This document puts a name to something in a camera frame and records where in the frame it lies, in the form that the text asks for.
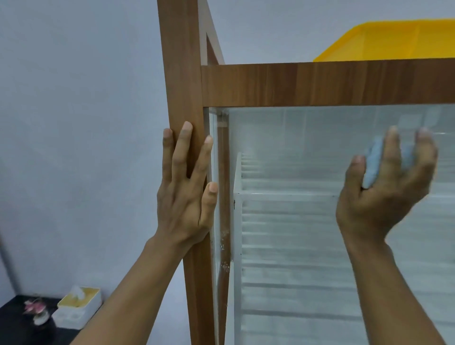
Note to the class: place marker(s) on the person's left hand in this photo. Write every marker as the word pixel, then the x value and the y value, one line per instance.
pixel 181 206

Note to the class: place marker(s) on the person's right hand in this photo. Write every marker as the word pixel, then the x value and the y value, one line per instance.
pixel 376 209

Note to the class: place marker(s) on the light blue cleaning cloth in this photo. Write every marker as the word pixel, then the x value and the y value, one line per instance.
pixel 373 163

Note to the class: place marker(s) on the wooden framed display cabinet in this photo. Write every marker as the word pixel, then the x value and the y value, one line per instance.
pixel 320 83

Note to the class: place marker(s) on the person's left forearm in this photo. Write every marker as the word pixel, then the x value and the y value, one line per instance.
pixel 135 302

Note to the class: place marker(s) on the white tissue box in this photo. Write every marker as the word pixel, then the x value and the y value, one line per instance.
pixel 78 312

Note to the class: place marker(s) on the yellow plastic tray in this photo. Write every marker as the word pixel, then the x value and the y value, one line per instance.
pixel 384 42

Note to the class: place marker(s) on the pink flowers in white pot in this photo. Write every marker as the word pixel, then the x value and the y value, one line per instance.
pixel 39 318

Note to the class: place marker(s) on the black slatted table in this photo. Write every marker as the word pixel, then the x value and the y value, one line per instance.
pixel 14 327

